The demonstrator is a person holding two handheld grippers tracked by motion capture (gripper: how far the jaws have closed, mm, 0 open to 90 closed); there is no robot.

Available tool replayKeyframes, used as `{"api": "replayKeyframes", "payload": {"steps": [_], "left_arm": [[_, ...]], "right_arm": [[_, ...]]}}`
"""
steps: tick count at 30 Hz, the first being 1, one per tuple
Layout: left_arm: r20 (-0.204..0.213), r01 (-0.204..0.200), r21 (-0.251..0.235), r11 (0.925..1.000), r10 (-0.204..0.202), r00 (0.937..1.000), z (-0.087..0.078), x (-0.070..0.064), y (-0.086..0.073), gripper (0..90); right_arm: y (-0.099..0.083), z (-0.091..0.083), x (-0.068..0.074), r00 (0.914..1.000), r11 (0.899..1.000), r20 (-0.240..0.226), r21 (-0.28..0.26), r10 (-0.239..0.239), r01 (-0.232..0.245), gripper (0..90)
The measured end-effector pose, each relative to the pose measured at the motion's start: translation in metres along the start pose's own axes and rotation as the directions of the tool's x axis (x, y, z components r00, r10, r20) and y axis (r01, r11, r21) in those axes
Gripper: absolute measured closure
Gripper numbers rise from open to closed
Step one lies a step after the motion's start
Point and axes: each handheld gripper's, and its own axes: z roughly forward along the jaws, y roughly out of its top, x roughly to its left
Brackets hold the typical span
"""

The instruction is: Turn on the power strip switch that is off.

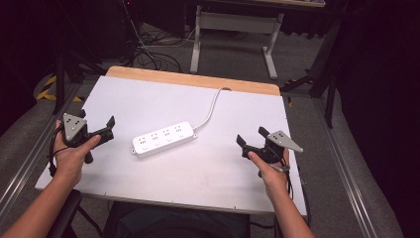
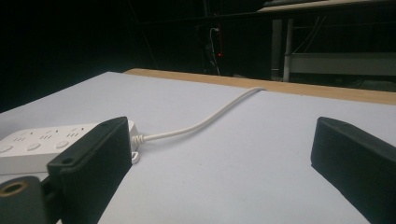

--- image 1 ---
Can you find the black metal stand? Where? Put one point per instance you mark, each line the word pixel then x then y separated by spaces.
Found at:
pixel 327 76

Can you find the person's left hand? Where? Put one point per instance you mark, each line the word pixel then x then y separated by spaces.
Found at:
pixel 71 160

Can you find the white table board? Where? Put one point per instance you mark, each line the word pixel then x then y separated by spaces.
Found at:
pixel 204 172

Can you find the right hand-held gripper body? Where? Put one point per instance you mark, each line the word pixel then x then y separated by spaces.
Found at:
pixel 280 140

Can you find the white power strip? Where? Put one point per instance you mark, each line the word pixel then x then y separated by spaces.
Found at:
pixel 163 139

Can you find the person's dark trouser legs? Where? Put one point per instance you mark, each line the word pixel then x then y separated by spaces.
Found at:
pixel 178 221

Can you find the aluminium floor rail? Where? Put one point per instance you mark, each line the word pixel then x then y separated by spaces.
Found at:
pixel 26 167
pixel 346 178

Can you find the yellow black floor tape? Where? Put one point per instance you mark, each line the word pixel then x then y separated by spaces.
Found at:
pixel 49 89

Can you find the black tripod stand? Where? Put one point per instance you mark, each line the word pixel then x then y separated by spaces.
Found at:
pixel 61 76

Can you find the person's right hand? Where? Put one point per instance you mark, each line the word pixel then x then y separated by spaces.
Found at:
pixel 272 177

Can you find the white metal desk frame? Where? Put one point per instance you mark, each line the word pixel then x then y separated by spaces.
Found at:
pixel 237 21

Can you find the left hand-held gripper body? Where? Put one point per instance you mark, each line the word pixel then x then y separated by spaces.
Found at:
pixel 74 126

